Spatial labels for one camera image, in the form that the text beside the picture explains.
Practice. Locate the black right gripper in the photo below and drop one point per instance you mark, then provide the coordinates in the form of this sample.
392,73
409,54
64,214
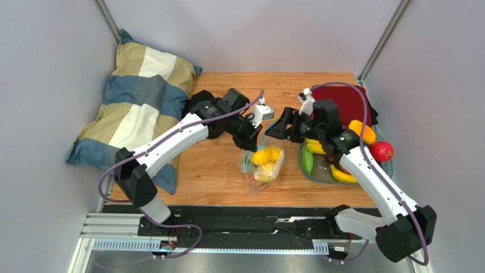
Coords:
290,123

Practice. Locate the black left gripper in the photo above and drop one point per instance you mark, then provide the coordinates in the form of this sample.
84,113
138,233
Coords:
249,141

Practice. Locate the yellow lemon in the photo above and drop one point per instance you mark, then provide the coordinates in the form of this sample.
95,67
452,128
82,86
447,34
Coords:
260,157

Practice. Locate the yellow pear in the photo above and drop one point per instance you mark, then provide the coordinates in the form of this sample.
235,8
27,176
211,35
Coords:
272,153

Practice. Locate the clear zip top bag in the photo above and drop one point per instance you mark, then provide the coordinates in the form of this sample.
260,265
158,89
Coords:
252,187

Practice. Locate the beige bumpy fruit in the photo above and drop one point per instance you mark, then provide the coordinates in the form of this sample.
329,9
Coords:
267,173

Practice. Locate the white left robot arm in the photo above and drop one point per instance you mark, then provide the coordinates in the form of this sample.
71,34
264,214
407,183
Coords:
135,171

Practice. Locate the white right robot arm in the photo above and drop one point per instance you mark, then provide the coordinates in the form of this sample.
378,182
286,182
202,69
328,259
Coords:
403,227

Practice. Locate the black baseball cap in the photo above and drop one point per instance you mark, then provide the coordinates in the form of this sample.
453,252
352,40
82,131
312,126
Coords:
206,95

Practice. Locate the green cucumber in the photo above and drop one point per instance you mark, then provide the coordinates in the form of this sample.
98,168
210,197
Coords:
307,160

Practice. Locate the dark purple plum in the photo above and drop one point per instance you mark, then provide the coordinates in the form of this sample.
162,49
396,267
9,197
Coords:
330,159

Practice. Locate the grey fruit tray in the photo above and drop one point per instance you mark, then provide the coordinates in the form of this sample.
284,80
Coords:
321,172

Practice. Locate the yellow banana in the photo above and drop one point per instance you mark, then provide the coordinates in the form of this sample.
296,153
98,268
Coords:
341,176

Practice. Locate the folded red cloth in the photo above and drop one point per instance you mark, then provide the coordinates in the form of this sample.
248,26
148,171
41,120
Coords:
346,98

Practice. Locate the orange yellow mango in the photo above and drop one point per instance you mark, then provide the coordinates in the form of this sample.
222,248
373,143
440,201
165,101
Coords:
364,131

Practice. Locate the red apple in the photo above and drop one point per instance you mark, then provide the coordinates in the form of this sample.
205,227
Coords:
382,151

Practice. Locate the striped blue beige pillow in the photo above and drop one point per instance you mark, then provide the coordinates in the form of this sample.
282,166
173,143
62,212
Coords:
144,97

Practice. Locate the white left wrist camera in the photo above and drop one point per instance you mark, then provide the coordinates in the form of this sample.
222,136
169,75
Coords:
261,112

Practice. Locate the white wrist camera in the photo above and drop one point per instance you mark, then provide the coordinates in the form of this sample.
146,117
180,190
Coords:
306,99
261,112

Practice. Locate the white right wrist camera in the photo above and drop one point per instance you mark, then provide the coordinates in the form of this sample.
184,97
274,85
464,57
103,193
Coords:
306,99

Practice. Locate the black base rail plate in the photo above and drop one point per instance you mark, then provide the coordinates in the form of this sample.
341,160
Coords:
248,228

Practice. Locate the left aluminium frame post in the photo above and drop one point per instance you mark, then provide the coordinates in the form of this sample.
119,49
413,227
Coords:
108,19

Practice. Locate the aluminium frame post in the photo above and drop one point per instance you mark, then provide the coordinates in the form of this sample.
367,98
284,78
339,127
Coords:
384,39
108,19

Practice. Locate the right aluminium frame post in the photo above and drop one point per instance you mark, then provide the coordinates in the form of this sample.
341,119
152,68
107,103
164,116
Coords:
384,39

